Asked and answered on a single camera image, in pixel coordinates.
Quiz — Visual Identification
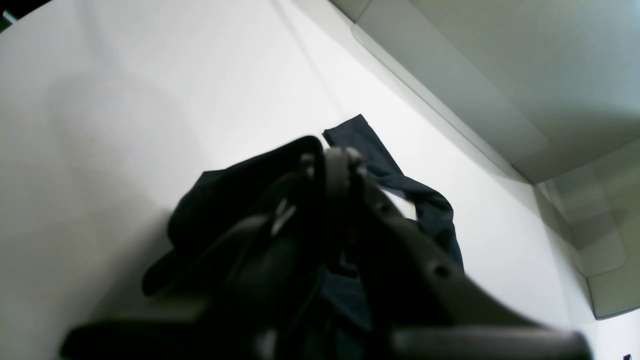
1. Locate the black long-sleeve t-shirt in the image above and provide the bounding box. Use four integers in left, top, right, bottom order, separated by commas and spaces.
141, 115, 464, 360

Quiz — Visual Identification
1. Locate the white cardboard box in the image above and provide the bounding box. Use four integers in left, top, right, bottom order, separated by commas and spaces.
280, 0, 640, 321

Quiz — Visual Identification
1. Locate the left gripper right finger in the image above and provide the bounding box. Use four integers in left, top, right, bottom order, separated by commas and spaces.
348, 148, 593, 360

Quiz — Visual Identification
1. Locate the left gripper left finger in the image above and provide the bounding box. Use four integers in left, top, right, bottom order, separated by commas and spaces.
60, 148, 351, 360

